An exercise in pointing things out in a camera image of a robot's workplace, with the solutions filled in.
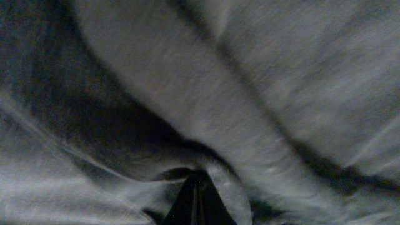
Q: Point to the dark green t-shirt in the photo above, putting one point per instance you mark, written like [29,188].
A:
[291,107]

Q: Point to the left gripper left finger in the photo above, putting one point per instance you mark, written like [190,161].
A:
[184,211]

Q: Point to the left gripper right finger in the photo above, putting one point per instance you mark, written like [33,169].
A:
[210,207]

